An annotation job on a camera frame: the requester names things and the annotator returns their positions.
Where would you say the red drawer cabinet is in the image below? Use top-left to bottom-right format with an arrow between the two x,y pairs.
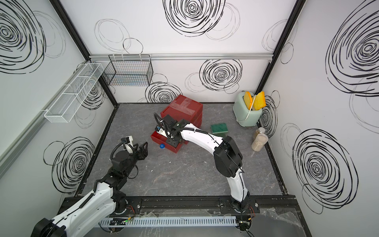
160,94 -> 204,145

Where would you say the dark green sponge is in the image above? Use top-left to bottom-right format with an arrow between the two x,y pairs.
210,123 -> 229,137

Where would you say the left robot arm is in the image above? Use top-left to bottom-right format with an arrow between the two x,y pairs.
31,141 -> 148,237

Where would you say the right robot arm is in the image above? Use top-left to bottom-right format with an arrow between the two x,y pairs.
154,113 -> 250,213

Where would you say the mint green toaster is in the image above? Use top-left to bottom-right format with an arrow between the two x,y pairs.
233,92 -> 263,127

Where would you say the left yellow toast slice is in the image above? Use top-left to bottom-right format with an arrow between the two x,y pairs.
243,91 -> 254,110

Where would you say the yellow toast slice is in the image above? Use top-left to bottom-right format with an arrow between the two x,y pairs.
253,91 -> 266,111
243,91 -> 254,110

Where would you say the white mesh shelf basket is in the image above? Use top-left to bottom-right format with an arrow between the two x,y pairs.
44,62 -> 104,123

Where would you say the clear jar with grains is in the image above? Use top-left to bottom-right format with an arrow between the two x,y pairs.
251,127 -> 268,152

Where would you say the right yellow toast slice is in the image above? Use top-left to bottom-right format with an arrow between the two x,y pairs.
253,91 -> 266,111

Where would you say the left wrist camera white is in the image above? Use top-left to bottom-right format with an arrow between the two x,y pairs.
121,136 -> 134,154

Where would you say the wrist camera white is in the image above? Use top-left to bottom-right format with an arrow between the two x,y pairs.
155,125 -> 165,135
121,136 -> 134,154

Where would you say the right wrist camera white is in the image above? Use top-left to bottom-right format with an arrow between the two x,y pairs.
155,125 -> 165,135

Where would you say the grey slotted cable duct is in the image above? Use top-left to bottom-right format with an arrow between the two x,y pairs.
97,216 -> 239,228

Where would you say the black wire basket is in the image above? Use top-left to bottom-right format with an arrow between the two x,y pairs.
103,54 -> 154,87

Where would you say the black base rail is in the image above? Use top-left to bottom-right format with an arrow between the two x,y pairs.
60,195 -> 300,214

